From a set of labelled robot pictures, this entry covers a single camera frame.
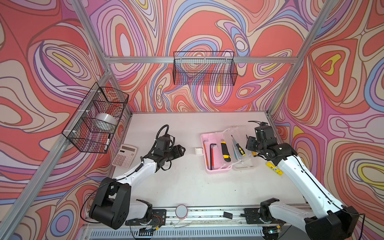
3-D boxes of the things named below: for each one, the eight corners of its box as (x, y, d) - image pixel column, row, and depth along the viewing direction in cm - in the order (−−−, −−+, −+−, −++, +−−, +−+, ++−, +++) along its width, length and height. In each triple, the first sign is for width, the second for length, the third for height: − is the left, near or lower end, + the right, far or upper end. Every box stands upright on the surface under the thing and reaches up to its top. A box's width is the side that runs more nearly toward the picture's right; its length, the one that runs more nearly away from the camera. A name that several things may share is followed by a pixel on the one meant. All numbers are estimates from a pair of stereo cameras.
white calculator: (114, 166, 95) (110, 162, 91) (124, 148, 104) (121, 144, 99) (130, 169, 94) (128, 165, 89) (139, 150, 102) (137, 146, 98)
